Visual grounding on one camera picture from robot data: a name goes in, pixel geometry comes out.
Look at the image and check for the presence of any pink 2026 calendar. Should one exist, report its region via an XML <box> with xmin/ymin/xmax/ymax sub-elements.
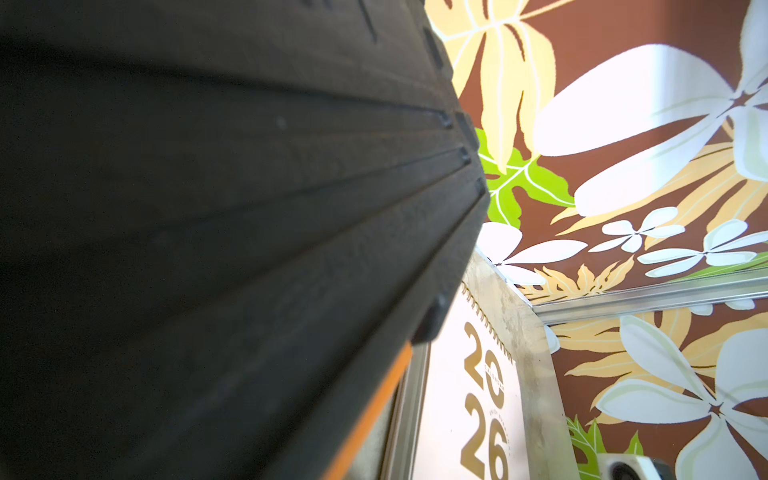
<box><xmin>412</xmin><ymin>286</ymin><xmax>530</xmax><ymax>479</ymax></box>

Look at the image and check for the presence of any black case orange latch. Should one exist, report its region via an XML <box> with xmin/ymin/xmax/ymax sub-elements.
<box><xmin>1</xmin><ymin>1</ymin><xmax>489</xmax><ymax>479</ymax></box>

